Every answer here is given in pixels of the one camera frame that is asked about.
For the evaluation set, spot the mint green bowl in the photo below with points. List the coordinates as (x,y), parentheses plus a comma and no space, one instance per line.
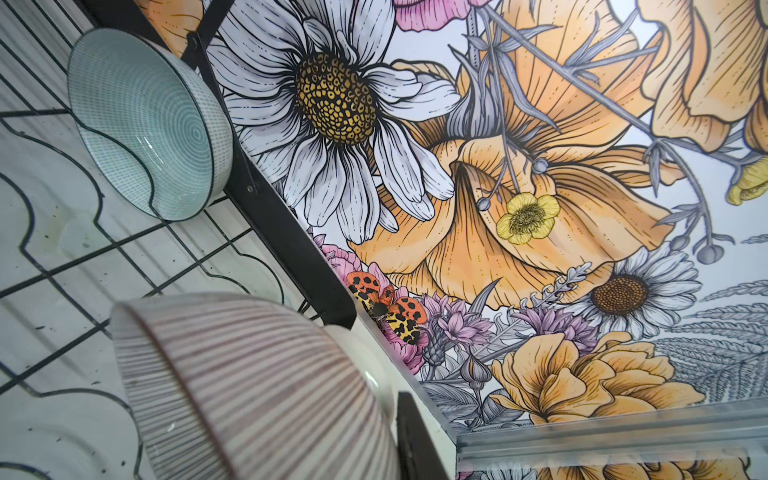
(154,129)

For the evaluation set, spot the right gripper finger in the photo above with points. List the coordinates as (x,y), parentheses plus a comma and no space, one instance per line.
(418,457)

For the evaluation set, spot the black wire dish rack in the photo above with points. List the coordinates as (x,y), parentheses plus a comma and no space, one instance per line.
(72,246)

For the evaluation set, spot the pink striped bowl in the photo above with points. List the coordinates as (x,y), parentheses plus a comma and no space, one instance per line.
(229,386)

